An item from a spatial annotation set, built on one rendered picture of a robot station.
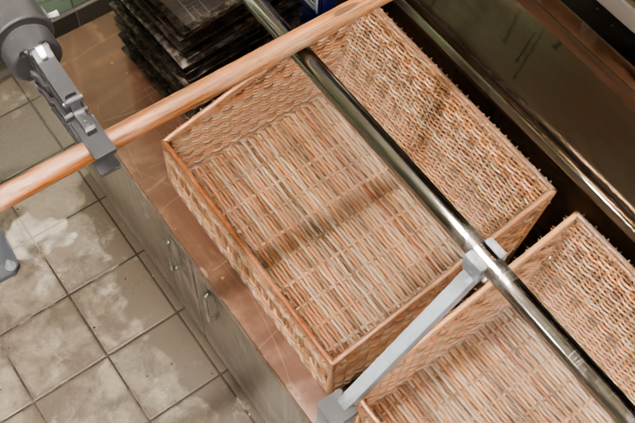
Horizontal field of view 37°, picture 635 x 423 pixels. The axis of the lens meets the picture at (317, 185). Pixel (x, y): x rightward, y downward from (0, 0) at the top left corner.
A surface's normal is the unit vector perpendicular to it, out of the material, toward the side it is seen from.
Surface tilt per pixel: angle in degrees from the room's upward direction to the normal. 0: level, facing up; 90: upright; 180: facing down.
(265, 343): 0
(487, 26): 70
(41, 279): 0
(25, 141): 0
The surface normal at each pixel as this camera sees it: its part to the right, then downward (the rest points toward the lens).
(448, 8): -0.75, 0.29
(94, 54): 0.03, -0.51
